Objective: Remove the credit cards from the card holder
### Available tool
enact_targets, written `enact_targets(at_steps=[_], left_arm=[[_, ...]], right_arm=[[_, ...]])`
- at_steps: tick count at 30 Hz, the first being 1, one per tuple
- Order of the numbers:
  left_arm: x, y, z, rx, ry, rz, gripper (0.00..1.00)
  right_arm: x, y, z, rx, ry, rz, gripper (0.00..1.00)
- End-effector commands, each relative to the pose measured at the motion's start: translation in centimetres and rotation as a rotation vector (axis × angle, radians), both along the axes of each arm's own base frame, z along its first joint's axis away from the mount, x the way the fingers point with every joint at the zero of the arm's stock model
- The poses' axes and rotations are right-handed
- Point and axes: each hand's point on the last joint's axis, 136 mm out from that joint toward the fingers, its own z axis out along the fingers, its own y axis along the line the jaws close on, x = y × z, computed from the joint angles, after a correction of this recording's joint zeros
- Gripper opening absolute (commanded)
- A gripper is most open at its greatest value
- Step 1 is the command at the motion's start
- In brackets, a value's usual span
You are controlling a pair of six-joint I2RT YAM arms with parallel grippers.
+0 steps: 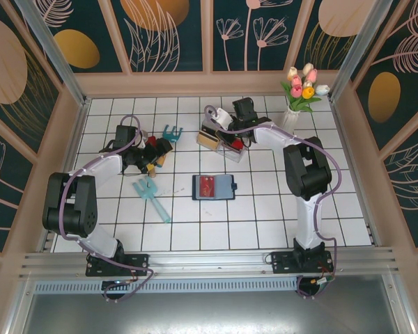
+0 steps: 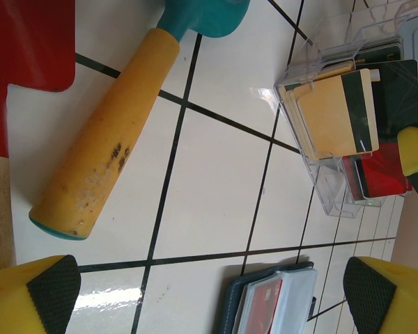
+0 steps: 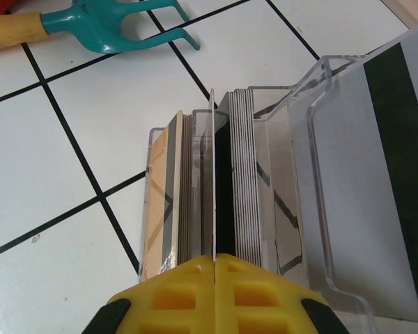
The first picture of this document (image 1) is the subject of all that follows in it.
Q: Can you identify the blue leather card holder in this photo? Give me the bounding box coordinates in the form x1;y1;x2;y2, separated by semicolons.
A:
192;173;240;202

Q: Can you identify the clear acrylic card organizer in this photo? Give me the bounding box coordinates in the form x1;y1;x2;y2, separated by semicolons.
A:
196;118;247;164

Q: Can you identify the red card gold print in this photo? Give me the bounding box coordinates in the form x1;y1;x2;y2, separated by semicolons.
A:
198;176;216;199

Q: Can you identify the red toy shovel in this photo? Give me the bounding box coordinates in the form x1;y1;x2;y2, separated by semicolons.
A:
146;136;158;179

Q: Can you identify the light blue toy fork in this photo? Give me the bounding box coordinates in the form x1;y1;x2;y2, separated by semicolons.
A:
132;175;171;223

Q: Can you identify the white ribbed vase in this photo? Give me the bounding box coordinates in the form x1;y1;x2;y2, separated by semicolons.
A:
277;106;300;142

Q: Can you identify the artificial tulip bouquet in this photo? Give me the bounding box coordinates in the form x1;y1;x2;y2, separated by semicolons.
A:
280;62;331;114

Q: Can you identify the grey metal sheet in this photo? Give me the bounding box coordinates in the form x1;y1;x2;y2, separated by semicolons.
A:
20;292;401;334

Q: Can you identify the teal toy rake yellow handle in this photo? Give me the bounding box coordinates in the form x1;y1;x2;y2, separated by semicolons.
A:
156;125;185;169

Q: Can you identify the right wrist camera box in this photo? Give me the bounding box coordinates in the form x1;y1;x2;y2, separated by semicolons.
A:
208;108;235;132

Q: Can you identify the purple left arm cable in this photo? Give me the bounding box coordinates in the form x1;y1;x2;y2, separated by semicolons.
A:
59;115;157;303

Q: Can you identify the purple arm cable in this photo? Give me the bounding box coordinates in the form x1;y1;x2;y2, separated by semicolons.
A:
59;115;157;303
203;105;343;300

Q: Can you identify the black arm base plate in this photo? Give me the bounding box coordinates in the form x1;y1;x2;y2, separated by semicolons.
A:
270;250;335;276
86;253;150;278

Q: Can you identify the aluminium corner post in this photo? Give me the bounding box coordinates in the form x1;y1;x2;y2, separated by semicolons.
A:
15;0;88;106
329;0;394;102

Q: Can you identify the aluminium mounting rail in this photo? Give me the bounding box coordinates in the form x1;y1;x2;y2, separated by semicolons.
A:
19;246;401;279

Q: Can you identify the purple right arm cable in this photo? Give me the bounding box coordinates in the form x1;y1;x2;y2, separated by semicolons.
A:
203;105;343;300

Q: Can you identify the slotted grey cable duct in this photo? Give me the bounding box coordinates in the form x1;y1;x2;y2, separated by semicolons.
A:
33;280;300;294

